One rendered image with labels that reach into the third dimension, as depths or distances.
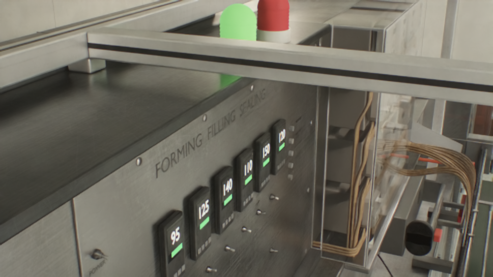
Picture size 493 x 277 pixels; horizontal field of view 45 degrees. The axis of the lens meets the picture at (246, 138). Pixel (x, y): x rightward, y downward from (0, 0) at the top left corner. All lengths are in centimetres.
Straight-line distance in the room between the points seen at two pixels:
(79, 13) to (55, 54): 412
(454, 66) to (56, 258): 46
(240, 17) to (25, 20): 366
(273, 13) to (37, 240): 63
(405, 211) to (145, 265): 113
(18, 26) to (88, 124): 379
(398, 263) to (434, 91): 143
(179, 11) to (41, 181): 61
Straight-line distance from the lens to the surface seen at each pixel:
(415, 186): 192
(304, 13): 141
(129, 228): 70
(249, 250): 107
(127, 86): 83
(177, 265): 80
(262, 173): 102
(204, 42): 79
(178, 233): 78
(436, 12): 598
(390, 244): 177
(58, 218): 60
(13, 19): 445
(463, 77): 70
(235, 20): 93
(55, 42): 84
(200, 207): 82
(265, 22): 107
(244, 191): 96
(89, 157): 61
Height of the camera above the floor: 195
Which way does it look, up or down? 21 degrees down
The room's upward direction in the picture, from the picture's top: straight up
